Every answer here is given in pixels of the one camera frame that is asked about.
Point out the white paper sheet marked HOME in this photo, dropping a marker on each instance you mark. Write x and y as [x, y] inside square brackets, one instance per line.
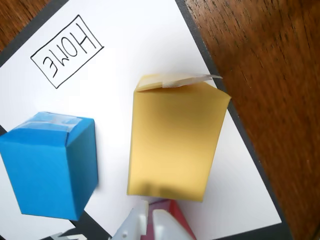
[125, 37]

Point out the blue paper box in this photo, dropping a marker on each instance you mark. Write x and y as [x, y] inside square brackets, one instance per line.
[50, 170]

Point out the red paper box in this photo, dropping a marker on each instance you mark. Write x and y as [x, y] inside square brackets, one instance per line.
[180, 215]

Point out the pale blue gripper finger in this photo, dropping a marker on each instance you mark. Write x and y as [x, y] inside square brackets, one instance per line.
[167, 227]
[130, 226]

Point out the yellow paper box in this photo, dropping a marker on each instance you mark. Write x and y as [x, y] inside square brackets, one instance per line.
[175, 140]

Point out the black mat with WRO print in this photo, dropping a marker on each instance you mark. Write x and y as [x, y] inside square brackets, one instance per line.
[95, 230]

